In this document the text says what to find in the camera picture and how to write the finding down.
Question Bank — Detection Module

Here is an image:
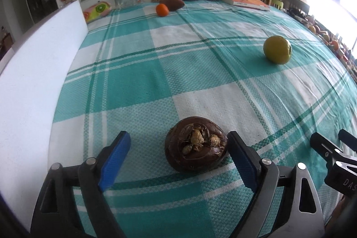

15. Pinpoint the white cardboard box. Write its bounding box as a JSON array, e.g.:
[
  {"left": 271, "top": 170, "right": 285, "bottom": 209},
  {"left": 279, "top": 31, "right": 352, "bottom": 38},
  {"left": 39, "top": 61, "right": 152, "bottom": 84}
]
[{"left": 0, "top": 1, "right": 88, "bottom": 230}]

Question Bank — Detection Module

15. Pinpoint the fruit bowl on side table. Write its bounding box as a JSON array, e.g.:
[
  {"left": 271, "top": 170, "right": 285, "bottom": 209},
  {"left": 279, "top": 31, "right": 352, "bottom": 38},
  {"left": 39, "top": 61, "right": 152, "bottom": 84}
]
[{"left": 305, "top": 16, "right": 341, "bottom": 51}]

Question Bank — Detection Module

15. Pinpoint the green apple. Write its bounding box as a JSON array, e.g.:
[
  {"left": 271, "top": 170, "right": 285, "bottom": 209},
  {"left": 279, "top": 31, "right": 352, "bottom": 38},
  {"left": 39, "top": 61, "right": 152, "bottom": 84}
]
[{"left": 263, "top": 36, "right": 292, "bottom": 65}]

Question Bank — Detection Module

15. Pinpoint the orange book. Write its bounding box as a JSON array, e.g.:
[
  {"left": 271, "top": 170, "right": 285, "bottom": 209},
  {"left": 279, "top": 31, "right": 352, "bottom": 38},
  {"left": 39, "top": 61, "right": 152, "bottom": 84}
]
[{"left": 221, "top": 0, "right": 270, "bottom": 11}]

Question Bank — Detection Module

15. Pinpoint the fruit pattern pouch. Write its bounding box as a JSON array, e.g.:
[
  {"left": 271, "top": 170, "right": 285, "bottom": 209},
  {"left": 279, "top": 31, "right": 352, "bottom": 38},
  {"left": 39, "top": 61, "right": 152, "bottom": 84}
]
[{"left": 83, "top": 1, "right": 112, "bottom": 24}]

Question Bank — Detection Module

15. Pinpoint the dark water chestnut three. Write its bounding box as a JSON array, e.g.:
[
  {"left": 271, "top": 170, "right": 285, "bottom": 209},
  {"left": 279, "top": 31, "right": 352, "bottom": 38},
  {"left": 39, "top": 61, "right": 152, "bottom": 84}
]
[{"left": 165, "top": 116, "right": 228, "bottom": 173}]

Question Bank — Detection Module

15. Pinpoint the teal white plaid tablecloth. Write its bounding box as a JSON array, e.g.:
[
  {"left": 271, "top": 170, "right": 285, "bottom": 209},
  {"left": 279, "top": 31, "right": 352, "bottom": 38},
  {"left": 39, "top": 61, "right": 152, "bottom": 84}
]
[{"left": 49, "top": 1, "right": 356, "bottom": 237}]

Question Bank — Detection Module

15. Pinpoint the small orange tangerine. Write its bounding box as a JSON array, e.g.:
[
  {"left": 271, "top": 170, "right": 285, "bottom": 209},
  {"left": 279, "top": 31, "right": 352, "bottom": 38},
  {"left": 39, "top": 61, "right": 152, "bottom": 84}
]
[{"left": 156, "top": 4, "right": 169, "bottom": 17}]

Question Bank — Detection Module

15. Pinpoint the dark sweet potato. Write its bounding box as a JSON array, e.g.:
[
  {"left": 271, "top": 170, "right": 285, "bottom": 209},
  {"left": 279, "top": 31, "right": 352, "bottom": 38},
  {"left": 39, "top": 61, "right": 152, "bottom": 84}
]
[{"left": 159, "top": 0, "right": 185, "bottom": 11}]

